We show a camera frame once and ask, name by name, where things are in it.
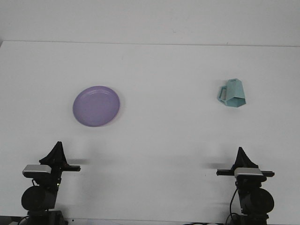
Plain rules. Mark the pale purple round plate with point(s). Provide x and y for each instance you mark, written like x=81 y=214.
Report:
x=96 y=106

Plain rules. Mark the pale blue hexagonal cup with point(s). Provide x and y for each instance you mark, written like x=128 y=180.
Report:
x=235 y=90

